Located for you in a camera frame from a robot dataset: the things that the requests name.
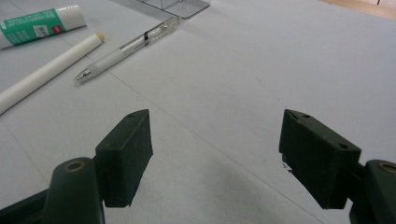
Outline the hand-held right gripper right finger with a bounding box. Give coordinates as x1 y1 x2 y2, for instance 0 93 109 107
278 108 362 210

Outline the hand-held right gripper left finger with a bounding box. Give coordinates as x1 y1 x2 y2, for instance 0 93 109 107
94 108 154 209

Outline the clear white ballpoint pen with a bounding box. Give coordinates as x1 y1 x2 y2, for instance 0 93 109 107
73 16 182 85

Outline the white stick with beige tip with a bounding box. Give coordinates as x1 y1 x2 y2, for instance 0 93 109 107
0 31 106 116

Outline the green label glue stick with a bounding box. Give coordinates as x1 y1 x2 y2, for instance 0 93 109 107
0 4 88 50

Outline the clear plastic pen holder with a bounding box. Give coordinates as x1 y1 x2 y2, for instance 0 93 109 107
136 0 211 20

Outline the wooden table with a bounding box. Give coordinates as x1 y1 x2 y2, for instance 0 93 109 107
317 0 396 21

